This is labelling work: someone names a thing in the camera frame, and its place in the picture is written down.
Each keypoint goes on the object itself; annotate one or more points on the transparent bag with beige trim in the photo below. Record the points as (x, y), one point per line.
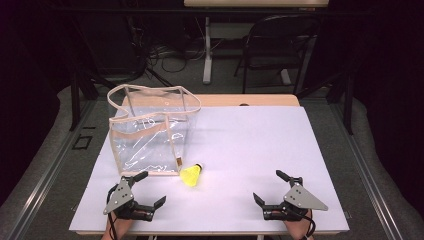
(146, 146)

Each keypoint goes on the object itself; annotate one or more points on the white background desk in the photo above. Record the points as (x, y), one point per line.
(253, 2)

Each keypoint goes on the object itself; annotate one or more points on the black metal stand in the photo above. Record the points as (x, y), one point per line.
(348, 106)
(75, 100)

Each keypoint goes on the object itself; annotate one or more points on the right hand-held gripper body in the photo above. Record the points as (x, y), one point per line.
(301, 198)

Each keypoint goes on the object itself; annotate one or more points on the wooden table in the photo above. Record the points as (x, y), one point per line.
(226, 100)

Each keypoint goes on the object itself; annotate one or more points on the person's right hand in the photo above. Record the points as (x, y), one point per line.
(296, 230)

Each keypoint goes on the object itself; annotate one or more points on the black chair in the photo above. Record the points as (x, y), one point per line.
(283, 36)

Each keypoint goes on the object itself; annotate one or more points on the white table mat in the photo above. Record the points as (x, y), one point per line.
(240, 150)

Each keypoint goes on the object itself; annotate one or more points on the yellow shuttlecock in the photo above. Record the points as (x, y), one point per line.
(190, 175)

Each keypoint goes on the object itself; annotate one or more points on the person's left hand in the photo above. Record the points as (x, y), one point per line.
(121, 228)

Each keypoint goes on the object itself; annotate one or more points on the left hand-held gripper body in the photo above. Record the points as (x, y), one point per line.
(120, 196)

